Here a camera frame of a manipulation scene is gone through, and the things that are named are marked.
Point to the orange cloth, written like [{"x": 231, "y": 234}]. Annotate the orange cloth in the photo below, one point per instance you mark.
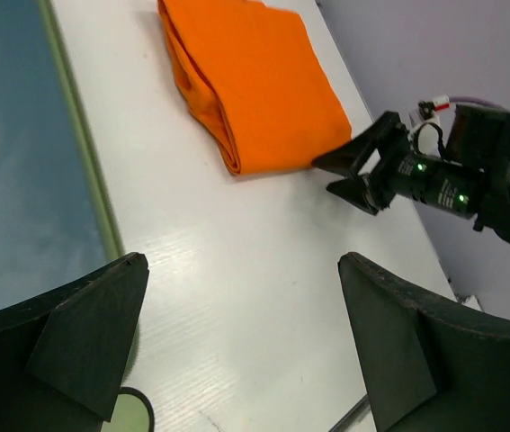
[{"x": 250, "y": 76}]

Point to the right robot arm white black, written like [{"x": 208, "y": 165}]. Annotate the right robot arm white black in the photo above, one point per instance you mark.
[{"x": 479, "y": 139}]

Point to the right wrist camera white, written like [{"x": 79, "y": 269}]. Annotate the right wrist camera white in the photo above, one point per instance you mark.
[{"x": 426, "y": 134}]

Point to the green suitcase with blue lining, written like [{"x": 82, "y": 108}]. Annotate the green suitcase with blue lining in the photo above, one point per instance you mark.
[{"x": 56, "y": 220}]

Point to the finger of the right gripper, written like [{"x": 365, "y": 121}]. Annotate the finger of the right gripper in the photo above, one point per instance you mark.
[
  {"x": 349, "y": 159},
  {"x": 356, "y": 191}
]

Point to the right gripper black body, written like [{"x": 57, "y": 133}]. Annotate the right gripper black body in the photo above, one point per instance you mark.
[{"x": 405, "y": 169}]

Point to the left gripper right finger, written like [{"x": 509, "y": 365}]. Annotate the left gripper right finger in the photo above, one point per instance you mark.
[{"x": 428, "y": 363}]

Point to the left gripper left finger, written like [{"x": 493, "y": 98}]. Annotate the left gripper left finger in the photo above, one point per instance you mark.
[{"x": 63, "y": 353}]

